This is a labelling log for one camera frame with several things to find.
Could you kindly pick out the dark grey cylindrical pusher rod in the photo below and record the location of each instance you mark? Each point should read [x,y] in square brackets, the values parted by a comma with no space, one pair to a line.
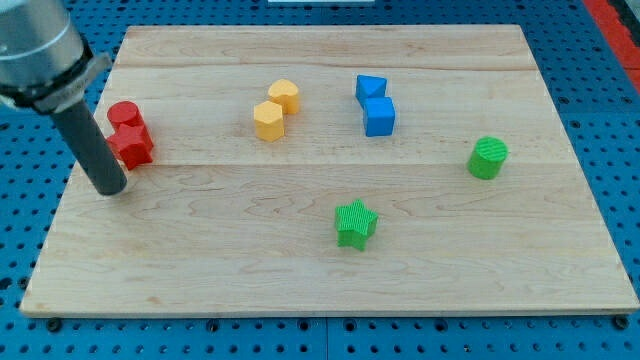
[86,141]

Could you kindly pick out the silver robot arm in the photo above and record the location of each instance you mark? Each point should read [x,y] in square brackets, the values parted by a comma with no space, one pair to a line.
[46,66]

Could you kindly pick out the blue cube block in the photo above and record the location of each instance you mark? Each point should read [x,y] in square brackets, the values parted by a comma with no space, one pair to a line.
[379,117]

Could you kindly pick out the red cylinder block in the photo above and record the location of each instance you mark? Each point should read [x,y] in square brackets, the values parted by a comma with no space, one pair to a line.
[124,113]

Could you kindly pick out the red star block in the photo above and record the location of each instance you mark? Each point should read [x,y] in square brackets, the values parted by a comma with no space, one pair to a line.
[132,145]

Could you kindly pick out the yellow hexagon block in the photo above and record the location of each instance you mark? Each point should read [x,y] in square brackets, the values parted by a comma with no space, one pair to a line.
[269,121]

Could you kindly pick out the wooden board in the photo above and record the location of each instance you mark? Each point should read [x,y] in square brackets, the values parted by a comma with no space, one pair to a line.
[224,224]

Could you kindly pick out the yellow heart block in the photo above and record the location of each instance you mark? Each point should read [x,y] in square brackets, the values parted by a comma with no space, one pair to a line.
[286,93]

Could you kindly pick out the blue triangle block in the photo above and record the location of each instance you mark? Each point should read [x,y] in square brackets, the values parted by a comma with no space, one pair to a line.
[369,87]

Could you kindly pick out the green star block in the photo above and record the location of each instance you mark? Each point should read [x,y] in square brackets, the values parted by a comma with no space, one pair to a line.
[354,224]

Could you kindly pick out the green cylinder block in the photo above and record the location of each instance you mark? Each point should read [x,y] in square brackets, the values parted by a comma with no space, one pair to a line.
[487,157]

